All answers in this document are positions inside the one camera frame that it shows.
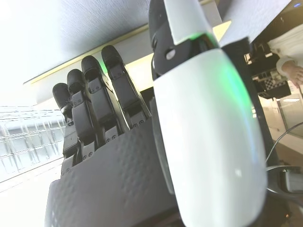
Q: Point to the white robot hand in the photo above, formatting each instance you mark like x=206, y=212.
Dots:
x=208, y=118

